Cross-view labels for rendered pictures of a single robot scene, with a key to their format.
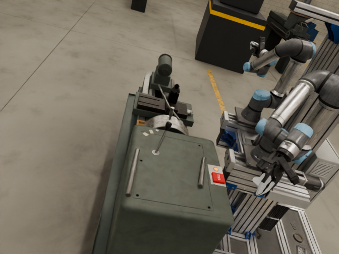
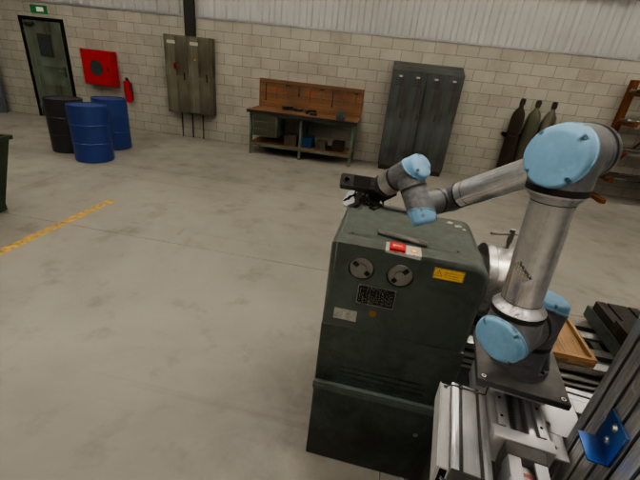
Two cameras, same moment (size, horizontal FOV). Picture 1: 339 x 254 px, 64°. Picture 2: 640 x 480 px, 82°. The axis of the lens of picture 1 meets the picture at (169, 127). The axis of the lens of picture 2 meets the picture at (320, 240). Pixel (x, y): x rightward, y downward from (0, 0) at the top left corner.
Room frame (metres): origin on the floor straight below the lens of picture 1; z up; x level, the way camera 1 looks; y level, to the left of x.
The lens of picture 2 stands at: (1.16, -1.58, 1.86)
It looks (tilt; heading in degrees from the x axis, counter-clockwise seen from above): 26 degrees down; 111
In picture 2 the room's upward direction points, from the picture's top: 6 degrees clockwise
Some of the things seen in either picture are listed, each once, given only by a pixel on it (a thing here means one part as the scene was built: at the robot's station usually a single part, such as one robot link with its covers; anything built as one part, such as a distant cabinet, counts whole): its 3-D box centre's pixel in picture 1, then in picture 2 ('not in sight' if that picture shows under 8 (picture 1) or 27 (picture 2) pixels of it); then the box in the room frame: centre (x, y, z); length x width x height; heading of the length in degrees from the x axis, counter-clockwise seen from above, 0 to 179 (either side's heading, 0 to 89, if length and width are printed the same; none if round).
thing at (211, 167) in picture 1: (214, 178); (402, 255); (1.01, -0.30, 1.23); 0.13 x 0.08 x 0.06; 11
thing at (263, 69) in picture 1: (261, 69); not in sight; (2.21, -0.57, 1.46); 0.11 x 0.08 x 0.11; 116
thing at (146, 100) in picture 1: (162, 106); (640, 337); (2.01, 0.11, 0.95); 0.43 x 0.18 x 0.04; 101
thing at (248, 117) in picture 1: (252, 111); not in sight; (1.92, -0.58, 1.21); 0.15 x 0.15 x 0.10
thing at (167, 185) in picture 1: (167, 190); (400, 269); (1.00, -0.10, 1.06); 0.59 x 0.48 x 0.39; 11
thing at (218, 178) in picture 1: (218, 178); (397, 248); (0.99, -0.30, 1.26); 0.06 x 0.06 x 0.02; 11
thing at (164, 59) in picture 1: (163, 71); not in sight; (2.57, 0.24, 1.01); 0.30 x 0.20 x 0.29; 11
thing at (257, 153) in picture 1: (265, 151); (523, 349); (1.43, -0.62, 1.21); 0.15 x 0.15 x 0.10
